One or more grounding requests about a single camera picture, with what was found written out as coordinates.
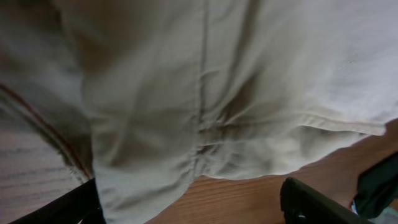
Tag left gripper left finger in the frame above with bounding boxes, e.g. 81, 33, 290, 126
10, 179, 106, 224

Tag black garment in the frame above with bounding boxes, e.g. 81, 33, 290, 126
353, 152, 397, 219

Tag beige khaki shorts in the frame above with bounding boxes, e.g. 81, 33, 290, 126
1, 0, 397, 223

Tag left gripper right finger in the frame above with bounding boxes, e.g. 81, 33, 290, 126
280, 177, 372, 224

